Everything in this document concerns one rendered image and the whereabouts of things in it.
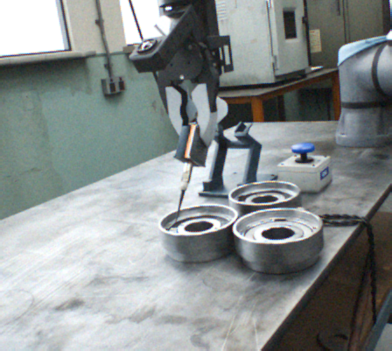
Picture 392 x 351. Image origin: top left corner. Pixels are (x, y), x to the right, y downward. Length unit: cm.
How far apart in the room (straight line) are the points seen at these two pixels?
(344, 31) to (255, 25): 171
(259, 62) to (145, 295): 247
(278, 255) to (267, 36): 242
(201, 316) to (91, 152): 210
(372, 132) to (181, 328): 71
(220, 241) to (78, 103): 198
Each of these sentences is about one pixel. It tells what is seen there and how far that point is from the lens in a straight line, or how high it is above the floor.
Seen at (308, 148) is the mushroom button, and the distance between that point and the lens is 77.
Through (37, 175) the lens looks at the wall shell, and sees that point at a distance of 231.
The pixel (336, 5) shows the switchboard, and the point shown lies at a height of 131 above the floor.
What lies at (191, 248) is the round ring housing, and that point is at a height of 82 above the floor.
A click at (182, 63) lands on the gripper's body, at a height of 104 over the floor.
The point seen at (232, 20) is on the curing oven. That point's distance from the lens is 297.
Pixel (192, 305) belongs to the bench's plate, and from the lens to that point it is 48.
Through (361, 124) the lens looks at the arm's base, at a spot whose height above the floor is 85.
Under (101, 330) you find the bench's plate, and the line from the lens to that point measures 48.
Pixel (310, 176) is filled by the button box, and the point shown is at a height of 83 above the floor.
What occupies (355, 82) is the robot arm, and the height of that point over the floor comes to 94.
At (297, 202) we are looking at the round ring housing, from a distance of 64.
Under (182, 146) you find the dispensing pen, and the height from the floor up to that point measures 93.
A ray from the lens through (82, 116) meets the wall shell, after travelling 248.
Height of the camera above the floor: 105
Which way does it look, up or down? 12 degrees down
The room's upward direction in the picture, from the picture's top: 8 degrees counter-clockwise
